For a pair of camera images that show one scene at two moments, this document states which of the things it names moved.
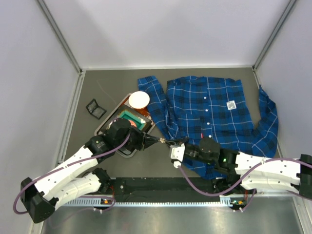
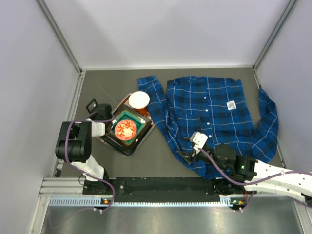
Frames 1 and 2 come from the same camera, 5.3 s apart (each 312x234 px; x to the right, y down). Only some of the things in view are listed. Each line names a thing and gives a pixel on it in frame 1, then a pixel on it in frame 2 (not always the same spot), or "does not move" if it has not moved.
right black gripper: [186, 148] -> [194, 153]
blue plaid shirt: [199, 107] does not move
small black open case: [93, 108] does not move
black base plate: [175, 186] does not move
